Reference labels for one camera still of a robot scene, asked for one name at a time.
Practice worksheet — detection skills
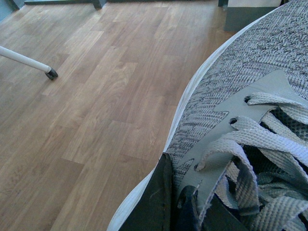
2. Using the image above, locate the grey knit sneaker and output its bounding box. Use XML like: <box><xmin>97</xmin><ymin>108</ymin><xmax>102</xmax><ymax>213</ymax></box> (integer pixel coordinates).
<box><xmin>108</xmin><ymin>0</ymin><xmax>308</xmax><ymax>231</ymax></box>

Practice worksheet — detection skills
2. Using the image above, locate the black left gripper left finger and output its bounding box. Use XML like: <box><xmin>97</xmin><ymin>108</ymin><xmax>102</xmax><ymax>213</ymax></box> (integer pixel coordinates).
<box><xmin>122</xmin><ymin>153</ymin><xmax>172</xmax><ymax>231</ymax></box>

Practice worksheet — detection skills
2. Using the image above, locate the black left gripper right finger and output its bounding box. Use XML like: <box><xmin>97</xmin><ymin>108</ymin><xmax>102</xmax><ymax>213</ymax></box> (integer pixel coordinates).
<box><xmin>201</xmin><ymin>195</ymin><xmax>248</xmax><ymax>231</ymax></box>

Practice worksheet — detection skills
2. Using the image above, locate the white leg with black foot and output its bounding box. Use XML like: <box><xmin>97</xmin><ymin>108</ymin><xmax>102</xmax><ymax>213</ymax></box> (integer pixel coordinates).
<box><xmin>0</xmin><ymin>46</ymin><xmax>58</xmax><ymax>80</ymax></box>

